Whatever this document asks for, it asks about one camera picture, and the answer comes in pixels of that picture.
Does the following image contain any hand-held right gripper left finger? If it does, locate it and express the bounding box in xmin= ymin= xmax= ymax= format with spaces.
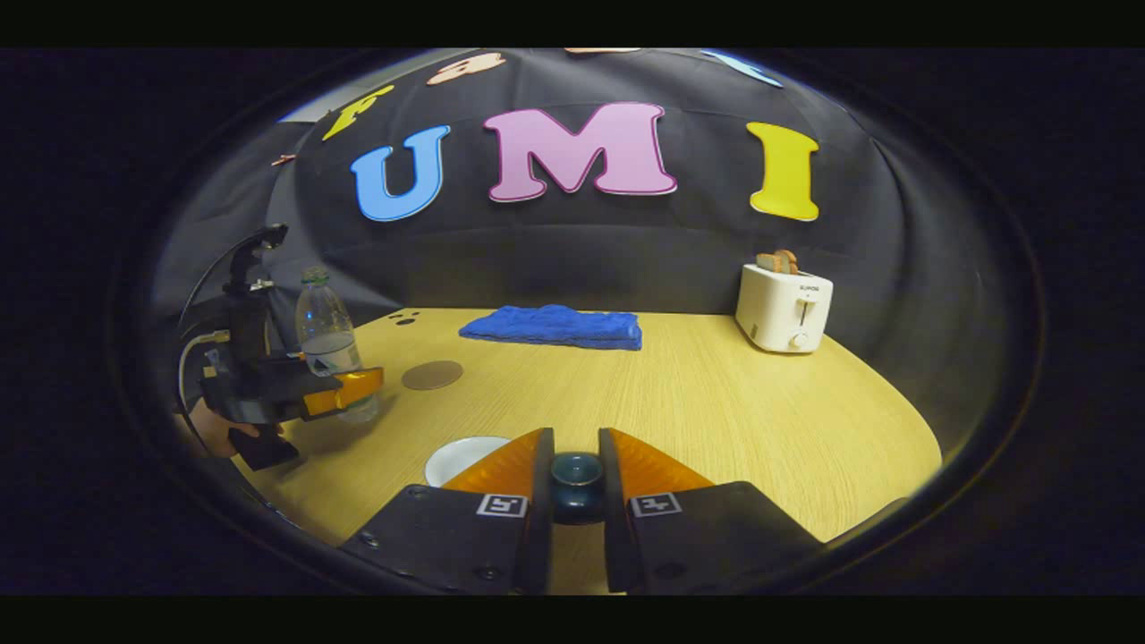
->
xmin=338 ymin=428 xmax=556 ymax=596

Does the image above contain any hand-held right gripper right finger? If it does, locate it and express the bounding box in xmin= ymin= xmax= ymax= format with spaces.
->
xmin=598 ymin=428 xmax=828 ymax=596

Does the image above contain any blue teacup lid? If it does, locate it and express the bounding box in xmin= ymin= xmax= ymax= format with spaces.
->
xmin=550 ymin=452 xmax=607 ymax=526

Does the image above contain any clear plastic water bottle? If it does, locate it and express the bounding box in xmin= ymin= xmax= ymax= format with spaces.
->
xmin=295 ymin=266 xmax=381 ymax=424

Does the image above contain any white teacup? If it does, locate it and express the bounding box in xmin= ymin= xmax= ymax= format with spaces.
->
xmin=424 ymin=436 xmax=513 ymax=489

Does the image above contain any round brown coaster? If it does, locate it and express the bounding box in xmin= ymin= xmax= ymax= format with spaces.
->
xmin=401 ymin=360 xmax=464 ymax=392

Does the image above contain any folded blue towel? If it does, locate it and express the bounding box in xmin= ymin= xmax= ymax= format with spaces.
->
xmin=459 ymin=304 xmax=643 ymax=351

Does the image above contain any black backdrop cloth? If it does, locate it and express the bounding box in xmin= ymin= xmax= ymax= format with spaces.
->
xmin=152 ymin=49 xmax=1030 ymax=448

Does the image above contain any white toaster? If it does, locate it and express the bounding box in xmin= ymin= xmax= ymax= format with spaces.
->
xmin=735 ymin=263 xmax=834 ymax=354

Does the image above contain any white cable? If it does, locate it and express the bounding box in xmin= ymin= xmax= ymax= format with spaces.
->
xmin=177 ymin=330 xmax=232 ymax=414

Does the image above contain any black cable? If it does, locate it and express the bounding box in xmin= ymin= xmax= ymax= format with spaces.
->
xmin=176 ymin=240 xmax=247 ymax=343

